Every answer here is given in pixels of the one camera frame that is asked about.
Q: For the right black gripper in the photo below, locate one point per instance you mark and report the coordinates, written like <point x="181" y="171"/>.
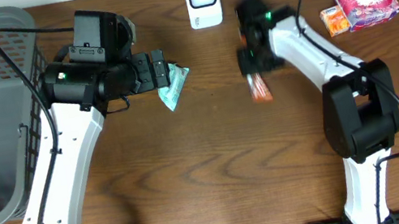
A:
<point x="243" y="56"/>

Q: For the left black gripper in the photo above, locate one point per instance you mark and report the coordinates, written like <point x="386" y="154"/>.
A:
<point x="159" y="69"/>

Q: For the green wet wipes pack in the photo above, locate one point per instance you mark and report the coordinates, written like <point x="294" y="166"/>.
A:
<point x="170" y="95"/>

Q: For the red brown snack wrapper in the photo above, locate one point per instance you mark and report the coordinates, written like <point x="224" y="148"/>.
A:
<point x="259" y="89"/>

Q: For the orange pocket tissue pack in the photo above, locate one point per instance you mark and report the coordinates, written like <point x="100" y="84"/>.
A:
<point x="335" y="20"/>

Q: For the red purple tissue pack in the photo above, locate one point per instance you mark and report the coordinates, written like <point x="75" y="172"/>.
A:
<point x="367" y="13"/>

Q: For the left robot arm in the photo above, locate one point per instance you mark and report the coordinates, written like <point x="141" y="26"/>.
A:
<point x="76" y="97"/>

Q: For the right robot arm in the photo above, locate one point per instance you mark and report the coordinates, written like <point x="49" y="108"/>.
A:
<point x="360" y="108"/>

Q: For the white barcode scanner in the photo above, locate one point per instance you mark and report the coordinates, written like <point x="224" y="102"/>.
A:
<point x="204" y="13"/>

